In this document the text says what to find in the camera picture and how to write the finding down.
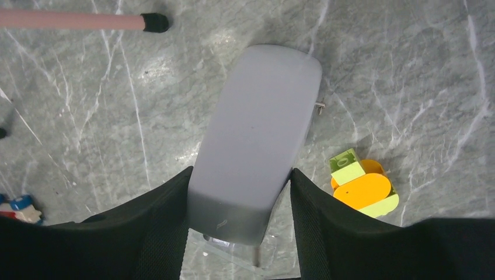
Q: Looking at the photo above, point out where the pink tripod music stand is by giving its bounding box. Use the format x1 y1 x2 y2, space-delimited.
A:
1 8 171 33

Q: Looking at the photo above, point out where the yellow green toy block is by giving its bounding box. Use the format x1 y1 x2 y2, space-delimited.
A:
329 148 399 218

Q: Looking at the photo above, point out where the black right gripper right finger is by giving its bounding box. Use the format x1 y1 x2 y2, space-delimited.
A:
290 169 494 279

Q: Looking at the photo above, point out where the red blue toy car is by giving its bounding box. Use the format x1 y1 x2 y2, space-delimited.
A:
1 194 44 225

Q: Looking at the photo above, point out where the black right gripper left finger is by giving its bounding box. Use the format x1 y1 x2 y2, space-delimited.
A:
1 167 193 279

